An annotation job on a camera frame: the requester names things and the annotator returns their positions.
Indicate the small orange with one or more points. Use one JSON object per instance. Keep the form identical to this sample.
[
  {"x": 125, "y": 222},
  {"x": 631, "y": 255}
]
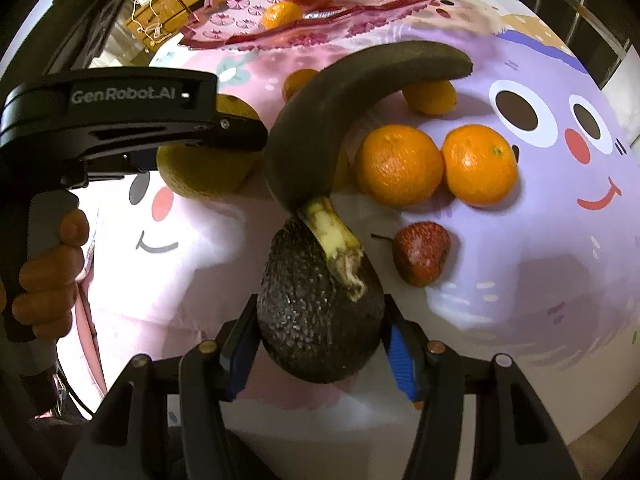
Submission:
[
  {"x": 430, "y": 99},
  {"x": 282, "y": 16},
  {"x": 297, "y": 85}
]

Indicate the large orange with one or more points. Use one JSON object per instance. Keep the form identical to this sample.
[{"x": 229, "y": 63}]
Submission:
[
  {"x": 397, "y": 165},
  {"x": 480, "y": 165}
]

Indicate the dark overripe banana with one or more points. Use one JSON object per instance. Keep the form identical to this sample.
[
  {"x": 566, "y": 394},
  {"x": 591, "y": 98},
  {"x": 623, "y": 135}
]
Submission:
[{"x": 310, "y": 125}]

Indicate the dark avocado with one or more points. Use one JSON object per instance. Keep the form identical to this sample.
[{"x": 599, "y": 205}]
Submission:
[{"x": 310, "y": 325}]

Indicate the red strawberry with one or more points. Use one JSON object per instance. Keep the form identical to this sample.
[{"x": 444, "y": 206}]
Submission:
[{"x": 420, "y": 252}]

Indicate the yellow-green pear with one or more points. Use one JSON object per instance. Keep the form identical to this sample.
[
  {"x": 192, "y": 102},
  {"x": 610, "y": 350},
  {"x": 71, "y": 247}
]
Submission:
[{"x": 200, "y": 175}]

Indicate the printed cartoon blanket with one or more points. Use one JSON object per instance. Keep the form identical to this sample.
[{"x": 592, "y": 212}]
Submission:
[{"x": 525, "y": 270}]

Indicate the dark cloth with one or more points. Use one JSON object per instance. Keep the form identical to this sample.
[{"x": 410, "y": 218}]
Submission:
[{"x": 95, "y": 15}]

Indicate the pink quilt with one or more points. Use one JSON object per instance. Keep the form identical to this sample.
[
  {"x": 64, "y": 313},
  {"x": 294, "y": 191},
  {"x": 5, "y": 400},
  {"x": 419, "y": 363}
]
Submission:
[{"x": 92, "y": 350}]

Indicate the wooden desk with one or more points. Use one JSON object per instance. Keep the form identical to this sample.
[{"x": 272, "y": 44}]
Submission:
[{"x": 175, "y": 5}]

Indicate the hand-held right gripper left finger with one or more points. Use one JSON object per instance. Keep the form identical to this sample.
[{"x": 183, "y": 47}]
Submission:
[{"x": 240, "y": 360}]

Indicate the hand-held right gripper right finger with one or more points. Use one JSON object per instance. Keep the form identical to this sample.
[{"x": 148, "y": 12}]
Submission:
[{"x": 400, "y": 360}]

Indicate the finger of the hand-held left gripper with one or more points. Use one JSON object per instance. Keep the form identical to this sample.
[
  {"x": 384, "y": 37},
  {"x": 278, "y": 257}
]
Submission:
[{"x": 240, "y": 135}]

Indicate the person's left hand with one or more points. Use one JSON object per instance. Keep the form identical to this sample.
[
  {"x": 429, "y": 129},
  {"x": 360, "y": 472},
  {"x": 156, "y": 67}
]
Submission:
[{"x": 50, "y": 285}]

